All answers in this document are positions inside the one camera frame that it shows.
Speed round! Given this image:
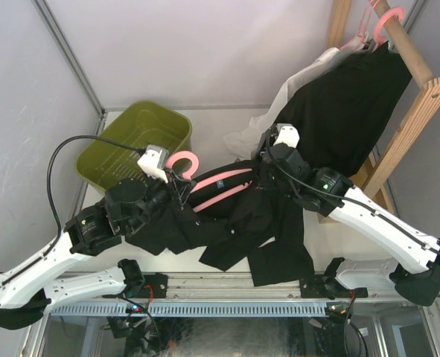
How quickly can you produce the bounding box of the green plastic basket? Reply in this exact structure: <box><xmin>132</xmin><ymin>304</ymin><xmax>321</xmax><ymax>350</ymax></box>
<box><xmin>76</xmin><ymin>100</ymin><xmax>192</xmax><ymax>192</ymax></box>

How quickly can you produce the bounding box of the slotted cable duct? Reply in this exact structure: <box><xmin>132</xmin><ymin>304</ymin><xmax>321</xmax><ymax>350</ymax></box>
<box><xmin>51</xmin><ymin>301</ymin><xmax>327</xmax><ymax>318</ymax></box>

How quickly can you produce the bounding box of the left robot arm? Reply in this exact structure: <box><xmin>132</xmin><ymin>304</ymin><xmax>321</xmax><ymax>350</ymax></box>
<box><xmin>0</xmin><ymin>170</ymin><xmax>196</xmax><ymax>330</ymax></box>

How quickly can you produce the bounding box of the pink hanger under white shirt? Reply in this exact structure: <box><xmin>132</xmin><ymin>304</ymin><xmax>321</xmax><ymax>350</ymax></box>
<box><xmin>339</xmin><ymin>0</ymin><xmax>376</xmax><ymax>51</ymax></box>

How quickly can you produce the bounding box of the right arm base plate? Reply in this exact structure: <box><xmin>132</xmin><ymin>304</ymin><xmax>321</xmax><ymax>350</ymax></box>
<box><xmin>299</xmin><ymin>274</ymin><xmax>331</xmax><ymax>299</ymax></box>

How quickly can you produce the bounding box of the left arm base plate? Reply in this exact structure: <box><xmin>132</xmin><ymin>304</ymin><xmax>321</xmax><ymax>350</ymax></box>
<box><xmin>129</xmin><ymin>273</ymin><xmax>168</xmax><ymax>299</ymax></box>

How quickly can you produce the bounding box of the aluminium frame rail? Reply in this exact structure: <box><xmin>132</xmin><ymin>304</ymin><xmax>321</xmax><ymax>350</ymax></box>
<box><xmin>35</xmin><ymin>271</ymin><xmax>440</xmax><ymax>303</ymax></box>

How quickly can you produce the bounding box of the wooden clothes rack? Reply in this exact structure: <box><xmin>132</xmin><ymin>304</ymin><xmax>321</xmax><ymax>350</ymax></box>
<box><xmin>327</xmin><ymin>1</ymin><xmax>440</xmax><ymax>213</ymax></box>

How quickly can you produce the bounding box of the camera cable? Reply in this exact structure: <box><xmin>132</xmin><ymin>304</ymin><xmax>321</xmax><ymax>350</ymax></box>
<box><xmin>264</xmin><ymin>147</ymin><xmax>440</xmax><ymax>267</ymax></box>
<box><xmin>46</xmin><ymin>135</ymin><xmax>148</xmax><ymax>231</ymax></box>

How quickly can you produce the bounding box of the black shirt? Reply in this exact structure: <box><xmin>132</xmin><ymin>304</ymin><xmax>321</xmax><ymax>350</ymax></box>
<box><xmin>127</xmin><ymin>161</ymin><xmax>315</xmax><ymax>286</ymax></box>
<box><xmin>275</xmin><ymin>45</ymin><xmax>412</xmax><ymax>177</ymax></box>

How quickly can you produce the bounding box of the pink hanger under grey shirt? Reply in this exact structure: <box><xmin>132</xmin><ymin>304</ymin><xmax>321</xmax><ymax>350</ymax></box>
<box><xmin>363</xmin><ymin>35</ymin><xmax>390</xmax><ymax>52</ymax></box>

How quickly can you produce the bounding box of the white shirt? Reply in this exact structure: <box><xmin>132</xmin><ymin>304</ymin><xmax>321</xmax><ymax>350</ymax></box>
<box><xmin>223</xmin><ymin>47</ymin><xmax>351</xmax><ymax>159</ymax></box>

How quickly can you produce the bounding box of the pink hanger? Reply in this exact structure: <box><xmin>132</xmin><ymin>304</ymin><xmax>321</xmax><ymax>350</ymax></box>
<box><xmin>165</xmin><ymin>150</ymin><xmax>258</xmax><ymax>213</ymax></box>
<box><xmin>373</xmin><ymin>7</ymin><xmax>406</xmax><ymax>47</ymax></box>
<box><xmin>339</xmin><ymin>0</ymin><xmax>376</xmax><ymax>51</ymax></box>
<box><xmin>363</xmin><ymin>35</ymin><xmax>390</xmax><ymax>52</ymax></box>

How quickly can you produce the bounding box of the right camera cable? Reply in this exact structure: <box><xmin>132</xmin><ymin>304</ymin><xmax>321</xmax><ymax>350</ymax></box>
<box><xmin>264</xmin><ymin>147</ymin><xmax>440</xmax><ymax>267</ymax></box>

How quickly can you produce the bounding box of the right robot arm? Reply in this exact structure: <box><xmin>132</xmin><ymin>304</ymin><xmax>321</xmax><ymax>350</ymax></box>
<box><xmin>254</xmin><ymin>123</ymin><xmax>440</xmax><ymax>306</ymax></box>

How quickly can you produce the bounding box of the left camera cable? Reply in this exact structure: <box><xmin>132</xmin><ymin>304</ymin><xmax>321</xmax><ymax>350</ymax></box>
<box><xmin>46</xmin><ymin>135</ymin><xmax>148</xmax><ymax>231</ymax></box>

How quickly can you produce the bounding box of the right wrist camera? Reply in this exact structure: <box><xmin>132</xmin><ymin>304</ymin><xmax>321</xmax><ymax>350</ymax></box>
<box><xmin>273</xmin><ymin>123</ymin><xmax>300</xmax><ymax>148</ymax></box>

